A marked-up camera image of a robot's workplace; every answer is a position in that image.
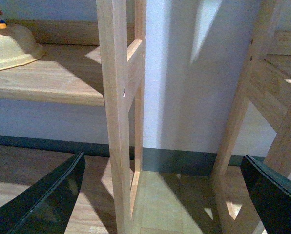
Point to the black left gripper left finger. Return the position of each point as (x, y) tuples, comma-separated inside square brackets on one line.
[(46, 206)]

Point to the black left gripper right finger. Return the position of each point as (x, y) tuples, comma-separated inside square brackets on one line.
[(270, 193)]

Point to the wooden shelf unit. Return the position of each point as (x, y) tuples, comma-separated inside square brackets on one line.
[(265, 82), (85, 65)]

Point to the cream plastic bowl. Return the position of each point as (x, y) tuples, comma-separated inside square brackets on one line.
[(18, 47)]

